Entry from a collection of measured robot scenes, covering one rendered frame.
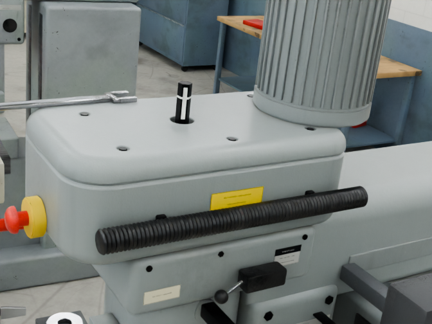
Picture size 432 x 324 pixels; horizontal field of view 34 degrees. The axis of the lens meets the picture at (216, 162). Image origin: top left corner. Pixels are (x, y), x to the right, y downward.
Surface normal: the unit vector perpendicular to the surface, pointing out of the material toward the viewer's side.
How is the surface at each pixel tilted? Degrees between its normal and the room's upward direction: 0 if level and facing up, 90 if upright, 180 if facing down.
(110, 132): 0
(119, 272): 90
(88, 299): 0
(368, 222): 90
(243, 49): 90
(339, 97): 90
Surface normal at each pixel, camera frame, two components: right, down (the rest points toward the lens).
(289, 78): -0.56, 0.25
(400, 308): -0.86, 0.11
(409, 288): 0.11, -0.92
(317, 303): 0.50, 0.37
